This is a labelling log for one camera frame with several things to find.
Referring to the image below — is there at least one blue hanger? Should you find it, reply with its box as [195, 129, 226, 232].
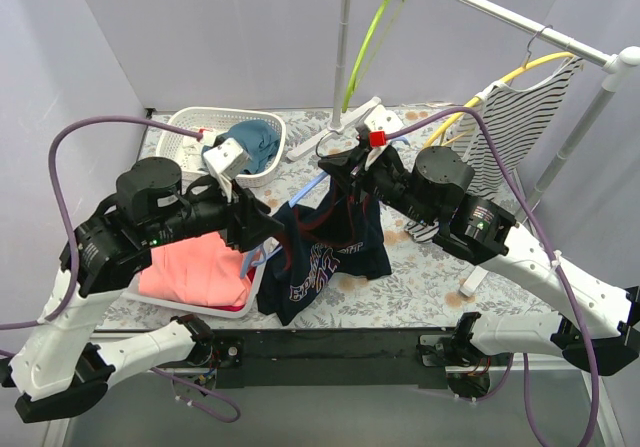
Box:
[239, 129, 411, 281]

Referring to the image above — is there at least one navy tank top red trim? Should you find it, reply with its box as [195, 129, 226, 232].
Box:
[256, 181, 391, 326]

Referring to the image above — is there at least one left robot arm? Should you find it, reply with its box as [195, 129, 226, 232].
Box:
[1, 157, 284, 423]

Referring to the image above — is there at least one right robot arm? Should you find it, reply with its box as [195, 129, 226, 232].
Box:
[318, 147, 639, 376]

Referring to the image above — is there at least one yellow hanger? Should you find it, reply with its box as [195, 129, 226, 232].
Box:
[423, 24, 574, 148]

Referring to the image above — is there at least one striped tank top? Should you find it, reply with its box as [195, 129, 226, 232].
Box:
[403, 56, 586, 244]

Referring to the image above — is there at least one green hanger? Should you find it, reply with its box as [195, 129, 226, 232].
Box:
[341, 0, 407, 113]

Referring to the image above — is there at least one white cloth in basket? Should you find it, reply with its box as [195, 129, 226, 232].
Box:
[182, 128, 217, 172]

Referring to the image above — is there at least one pink cloth in basket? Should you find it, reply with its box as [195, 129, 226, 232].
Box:
[138, 232, 252, 311]

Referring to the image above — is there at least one white plastic basket rear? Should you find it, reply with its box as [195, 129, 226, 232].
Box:
[155, 107, 287, 188]

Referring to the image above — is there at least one white plastic basket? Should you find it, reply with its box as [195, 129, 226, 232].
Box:
[155, 107, 287, 188]
[123, 233, 275, 319]

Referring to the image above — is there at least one teal cloth in basket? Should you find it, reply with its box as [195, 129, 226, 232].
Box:
[214, 119, 280, 175]

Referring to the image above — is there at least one floral table mat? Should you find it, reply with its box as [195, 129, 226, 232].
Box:
[98, 109, 551, 331]

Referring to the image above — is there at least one white plastic basket front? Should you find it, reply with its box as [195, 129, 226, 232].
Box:
[123, 233, 275, 319]

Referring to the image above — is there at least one white clothes rack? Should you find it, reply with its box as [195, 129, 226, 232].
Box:
[285, 0, 640, 298]

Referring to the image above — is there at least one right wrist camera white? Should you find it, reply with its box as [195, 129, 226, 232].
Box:
[355, 105, 404, 168]

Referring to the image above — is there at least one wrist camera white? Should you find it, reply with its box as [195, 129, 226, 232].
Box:
[355, 105, 404, 168]
[199, 130, 250, 203]

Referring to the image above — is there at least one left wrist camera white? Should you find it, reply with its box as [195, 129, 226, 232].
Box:
[199, 130, 250, 203]

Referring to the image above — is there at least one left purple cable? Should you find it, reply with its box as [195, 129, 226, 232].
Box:
[0, 114, 242, 424]

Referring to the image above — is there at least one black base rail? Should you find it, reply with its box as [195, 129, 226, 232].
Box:
[162, 327, 465, 389]

